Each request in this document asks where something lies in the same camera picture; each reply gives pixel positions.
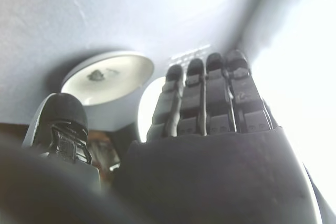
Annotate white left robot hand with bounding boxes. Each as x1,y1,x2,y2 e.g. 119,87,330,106
22,49,320,224

